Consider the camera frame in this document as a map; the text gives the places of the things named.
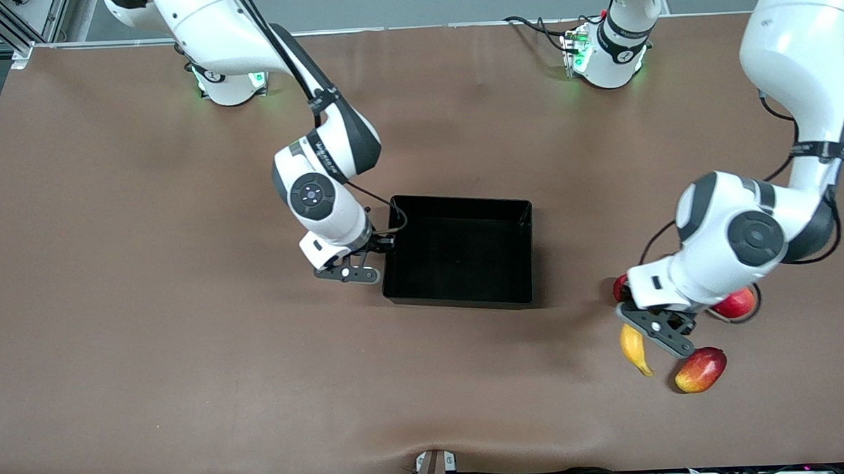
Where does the yellow banana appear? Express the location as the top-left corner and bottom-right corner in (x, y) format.
(619, 323), (655, 379)

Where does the black plastic box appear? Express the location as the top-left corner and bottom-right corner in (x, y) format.
(378, 190), (537, 314)

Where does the red yellow mango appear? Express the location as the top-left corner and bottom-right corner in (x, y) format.
(674, 346), (728, 394)

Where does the brown table cloth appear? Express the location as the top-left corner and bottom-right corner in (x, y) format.
(0, 10), (844, 474)

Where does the metal table clamp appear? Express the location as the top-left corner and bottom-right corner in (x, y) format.
(412, 448), (459, 474)

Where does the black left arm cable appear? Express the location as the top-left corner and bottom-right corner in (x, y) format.
(633, 89), (844, 328)

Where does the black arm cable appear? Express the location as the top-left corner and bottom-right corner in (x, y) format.
(235, 0), (408, 241)
(633, 89), (844, 328)

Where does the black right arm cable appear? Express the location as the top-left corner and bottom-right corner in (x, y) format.
(235, 0), (408, 241)

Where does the black base cable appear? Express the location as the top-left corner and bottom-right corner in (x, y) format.
(504, 13), (572, 53)

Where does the aluminium frame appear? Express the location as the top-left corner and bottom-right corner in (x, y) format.
(0, 0), (73, 67)

